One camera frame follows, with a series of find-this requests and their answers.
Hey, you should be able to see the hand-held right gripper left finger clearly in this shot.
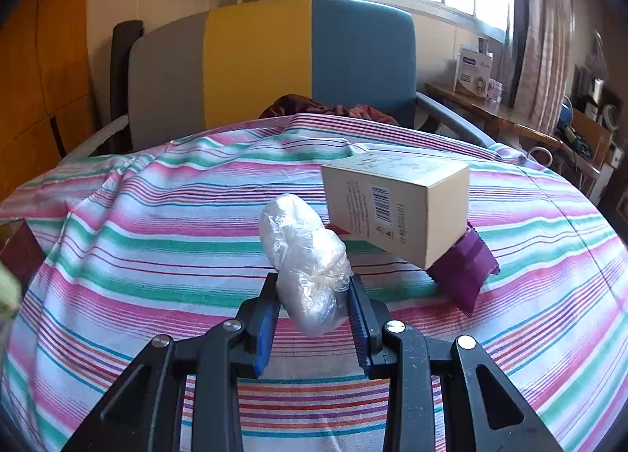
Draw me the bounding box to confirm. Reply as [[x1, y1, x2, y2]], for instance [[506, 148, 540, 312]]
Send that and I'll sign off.
[[64, 273, 283, 452]]

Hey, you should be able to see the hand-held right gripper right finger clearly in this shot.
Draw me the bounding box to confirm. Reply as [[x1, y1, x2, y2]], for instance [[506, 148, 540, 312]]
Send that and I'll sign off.
[[347, 274, 565, 452]]

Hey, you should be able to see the plastic white bundle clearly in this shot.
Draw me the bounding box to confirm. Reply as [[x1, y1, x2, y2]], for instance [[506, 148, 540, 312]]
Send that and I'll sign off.
[[259, 193, 354, 337]]

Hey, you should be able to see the gold tray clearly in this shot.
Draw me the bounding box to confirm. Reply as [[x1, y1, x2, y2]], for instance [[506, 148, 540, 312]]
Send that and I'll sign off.
[[0, 219, 46, 286]]

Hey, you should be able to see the purple packet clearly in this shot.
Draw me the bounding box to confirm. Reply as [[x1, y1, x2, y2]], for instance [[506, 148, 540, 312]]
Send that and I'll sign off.
[[428, 221, 500, 313]]

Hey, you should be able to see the beige cardboard box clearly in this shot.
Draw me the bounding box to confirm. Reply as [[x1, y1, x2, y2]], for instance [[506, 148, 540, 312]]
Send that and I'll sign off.
[[320, 154, 471, 270]]

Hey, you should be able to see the striped bed sheet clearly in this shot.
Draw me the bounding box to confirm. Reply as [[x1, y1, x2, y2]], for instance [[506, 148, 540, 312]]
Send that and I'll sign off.
[[0, 113, 628, 452]]

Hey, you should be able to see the maroon cloth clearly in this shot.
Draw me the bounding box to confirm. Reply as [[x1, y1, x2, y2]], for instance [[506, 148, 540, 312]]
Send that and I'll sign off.
[[259, 95, 400, 126]]

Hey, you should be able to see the yellow green object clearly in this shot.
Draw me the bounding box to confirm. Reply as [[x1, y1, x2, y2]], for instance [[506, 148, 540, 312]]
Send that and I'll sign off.
[[0, 263, 24, 325]]

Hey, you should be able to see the wooden side table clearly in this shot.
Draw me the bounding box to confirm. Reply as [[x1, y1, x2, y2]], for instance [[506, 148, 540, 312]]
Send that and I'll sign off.
[[424, 83, 602, 198]]

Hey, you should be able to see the grey yellow blue headboard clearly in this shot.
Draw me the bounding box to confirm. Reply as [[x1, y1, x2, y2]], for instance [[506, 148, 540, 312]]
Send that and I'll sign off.
[[128, 0, 418, 151]]

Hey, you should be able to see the white printed box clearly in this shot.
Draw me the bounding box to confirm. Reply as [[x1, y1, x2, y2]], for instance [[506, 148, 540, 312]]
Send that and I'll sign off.
[[452, 44, 494, 98]]

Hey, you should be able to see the brown cardboard box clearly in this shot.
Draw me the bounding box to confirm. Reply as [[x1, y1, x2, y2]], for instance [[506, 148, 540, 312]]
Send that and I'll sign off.
[[571, 109, 614, 163]]

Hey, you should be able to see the pink curtain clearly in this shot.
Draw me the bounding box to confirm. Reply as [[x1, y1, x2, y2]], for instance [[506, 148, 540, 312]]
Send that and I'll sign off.
[[510, 0, 577, 136]]

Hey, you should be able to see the wooden wardrobe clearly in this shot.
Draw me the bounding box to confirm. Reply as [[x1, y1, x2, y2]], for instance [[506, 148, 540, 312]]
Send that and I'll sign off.
[[0, 0, 99, 200]]

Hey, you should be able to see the grey bed rail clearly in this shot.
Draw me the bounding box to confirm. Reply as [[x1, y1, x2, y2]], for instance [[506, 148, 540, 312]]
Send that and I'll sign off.
[[416, 91, 496, 149]]

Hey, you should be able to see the white bed rail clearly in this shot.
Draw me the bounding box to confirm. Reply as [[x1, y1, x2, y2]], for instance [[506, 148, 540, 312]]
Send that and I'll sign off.
[[61, 116, 131, 159]]

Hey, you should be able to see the black post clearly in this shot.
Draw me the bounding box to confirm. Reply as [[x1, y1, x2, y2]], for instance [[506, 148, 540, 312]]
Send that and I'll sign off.
[[110, 20, 144, 156]]

